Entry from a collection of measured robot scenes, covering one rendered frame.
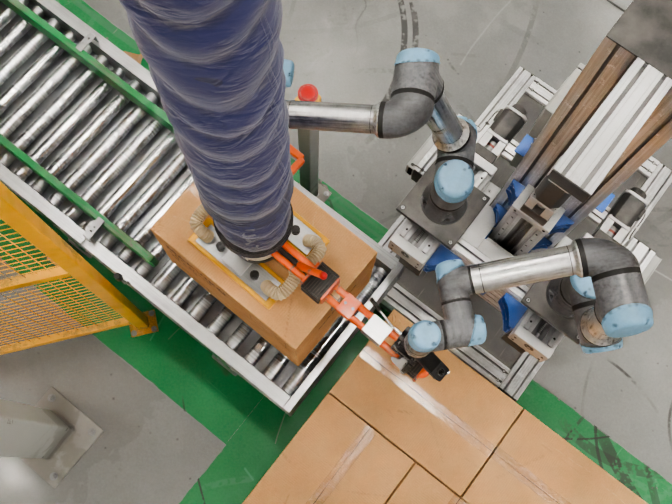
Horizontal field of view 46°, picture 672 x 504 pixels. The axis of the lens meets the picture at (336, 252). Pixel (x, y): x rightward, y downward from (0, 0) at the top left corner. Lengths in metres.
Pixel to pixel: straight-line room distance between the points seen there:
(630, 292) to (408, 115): 0.69
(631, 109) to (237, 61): 0.84
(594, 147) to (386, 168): 2.17
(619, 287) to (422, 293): 1.52
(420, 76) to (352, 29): 2.00
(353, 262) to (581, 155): 1.03
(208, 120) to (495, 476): 1.96
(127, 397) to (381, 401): 1.18
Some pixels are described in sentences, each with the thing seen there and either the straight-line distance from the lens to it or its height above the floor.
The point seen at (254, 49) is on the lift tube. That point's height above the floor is 2.40.
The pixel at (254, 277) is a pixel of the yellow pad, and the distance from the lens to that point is 2.41.
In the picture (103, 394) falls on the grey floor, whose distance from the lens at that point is 3.59.
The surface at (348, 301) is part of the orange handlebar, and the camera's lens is 2.29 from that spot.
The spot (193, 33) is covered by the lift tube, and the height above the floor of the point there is 2.49.
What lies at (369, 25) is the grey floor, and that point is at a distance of 4.07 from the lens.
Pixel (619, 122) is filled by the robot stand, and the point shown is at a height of 2.03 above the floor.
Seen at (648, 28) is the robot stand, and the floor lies 2.03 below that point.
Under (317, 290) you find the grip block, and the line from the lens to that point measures 2.29.
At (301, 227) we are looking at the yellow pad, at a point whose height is 1.11.
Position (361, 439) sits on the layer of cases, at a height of 0.54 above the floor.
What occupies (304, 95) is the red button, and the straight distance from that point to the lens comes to 2.71.
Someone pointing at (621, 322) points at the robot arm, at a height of 1.66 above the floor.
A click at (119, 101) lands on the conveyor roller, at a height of 0.55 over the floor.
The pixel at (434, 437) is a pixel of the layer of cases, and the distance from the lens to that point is 2.95.
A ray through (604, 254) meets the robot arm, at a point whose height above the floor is 1.66.
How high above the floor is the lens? 3.46
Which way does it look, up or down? 74 degrees down
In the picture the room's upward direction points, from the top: 6 degrees clockwise
